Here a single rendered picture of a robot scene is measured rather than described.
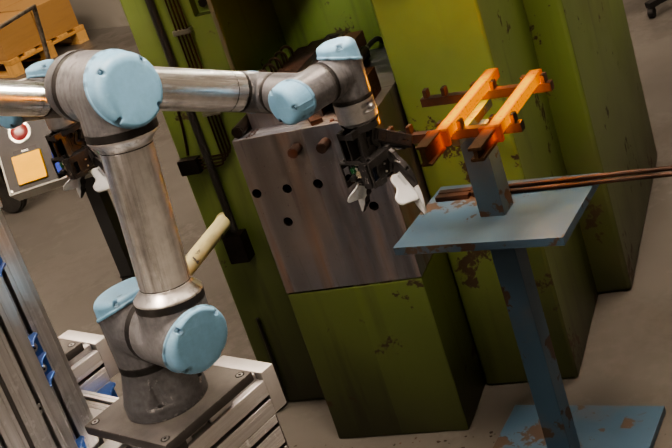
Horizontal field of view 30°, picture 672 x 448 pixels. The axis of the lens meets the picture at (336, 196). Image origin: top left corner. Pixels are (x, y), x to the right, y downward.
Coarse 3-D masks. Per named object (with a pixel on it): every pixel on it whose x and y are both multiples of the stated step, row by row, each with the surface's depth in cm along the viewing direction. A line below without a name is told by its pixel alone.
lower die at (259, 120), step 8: (344, 32) 342; (352, 32) 342; (360, 32) 340; (320, 40) 345; (360, 40) 339; (304, 48) 347; (312, 48) 340; (296, 56) 342; (304, 56) 335; (368, 56) 342; (288, 64) 337; (296, 64) 330; (288, 72) 326; (320, 112) 308; (256, 120) 315; (264, 120) 314; (272, 120) 313; (256, 128) 316
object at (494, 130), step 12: (528, 72) 275; (540, 72) 274; (528, 84) 268; (516, 96) 264; (528, 96) 267; (504, 108) 260; (516, 108) 261; (492, 120) 255; (504, 120) 254; (480, 132) 250; (492, 132) 249; (480, 144) 244; (492, 144) 249; (480, 156) 245
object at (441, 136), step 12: (492, 72) 283; (480, 84) 278; (468, 96) 273; (480, 96) 275; (456, 108) 268; (468, 108) 269; (444, 120) 264; (456, 120) 263; (432, 132) 256; (444, 132) 256; (420, 144) 252; (432, 144) 254; (444, 144) 258; (432, 156) 254
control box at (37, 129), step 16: (0, 128) 314; (32, 128) 314; (80, 128) 313; (0, 144) 314; (16, 144) 313; (32, 144) 313; (0, 160) 313; (48, 160) 312; (16, 176) 312; (64, 176) 312; (16, 192) 312; (32, 192) 315
